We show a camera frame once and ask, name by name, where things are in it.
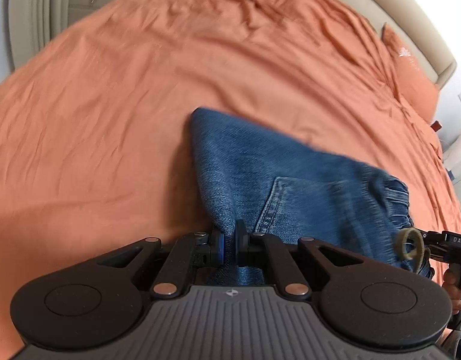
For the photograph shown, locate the beige pleated curtain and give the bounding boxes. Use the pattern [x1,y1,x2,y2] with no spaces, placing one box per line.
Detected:
[8,0,69,68]

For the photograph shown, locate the dark red cup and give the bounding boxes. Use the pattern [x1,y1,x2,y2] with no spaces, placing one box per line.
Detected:
[431,120,442,132]

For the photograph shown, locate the white alpaca plush toy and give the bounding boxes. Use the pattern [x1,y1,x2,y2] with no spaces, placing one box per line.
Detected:
[444,134,461,178]

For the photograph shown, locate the person right hand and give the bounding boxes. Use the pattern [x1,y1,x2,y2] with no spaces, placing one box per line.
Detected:
[442,268,461,314]

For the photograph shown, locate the beige upholstered headboard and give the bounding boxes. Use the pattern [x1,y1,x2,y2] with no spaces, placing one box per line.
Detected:
[335,0,458,90]

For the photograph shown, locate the blue denim jeans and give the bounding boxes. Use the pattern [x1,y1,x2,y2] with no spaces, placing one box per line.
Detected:
[190,108,414,271]

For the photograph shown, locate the orange pillow right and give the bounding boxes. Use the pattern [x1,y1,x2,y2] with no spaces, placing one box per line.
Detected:
[381,24,440,125]

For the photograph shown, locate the orange bed duvet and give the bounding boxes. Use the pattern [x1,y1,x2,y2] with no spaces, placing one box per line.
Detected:
[0,0,461,359]

